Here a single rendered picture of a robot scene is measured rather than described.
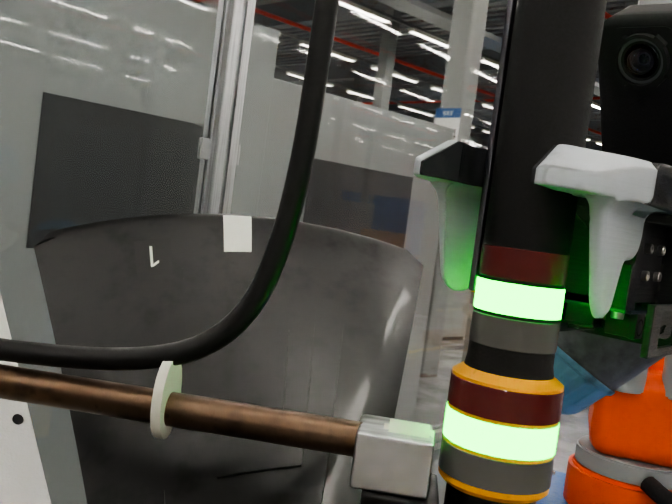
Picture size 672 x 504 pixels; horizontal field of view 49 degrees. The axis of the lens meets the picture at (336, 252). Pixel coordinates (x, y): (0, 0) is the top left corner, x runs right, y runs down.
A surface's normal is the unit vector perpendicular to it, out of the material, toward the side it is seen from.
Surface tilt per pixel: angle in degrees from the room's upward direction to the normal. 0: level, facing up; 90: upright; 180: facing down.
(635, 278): 90
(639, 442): 90
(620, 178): 90
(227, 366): 44
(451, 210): 94
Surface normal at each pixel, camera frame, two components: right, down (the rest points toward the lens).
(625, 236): 0.82, 0.14
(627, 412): -0.31, 0.01
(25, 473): 0.65, -0.54
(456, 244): 0.65, 0.19
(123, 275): 0.07, -0.63
